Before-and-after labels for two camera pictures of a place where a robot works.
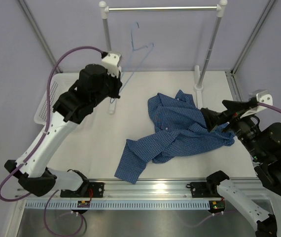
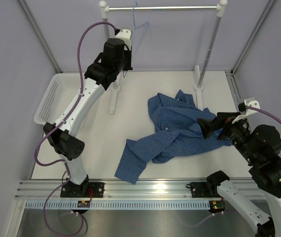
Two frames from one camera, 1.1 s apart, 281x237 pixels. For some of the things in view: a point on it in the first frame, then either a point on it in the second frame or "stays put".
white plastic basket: (60, 84) stays put
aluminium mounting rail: (116, 189) stays put
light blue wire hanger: (151, 45) → (146, 23)
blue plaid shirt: (179, 127) stays put
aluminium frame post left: (28, 13) stays put
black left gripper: (117, 82) → (128, 54)
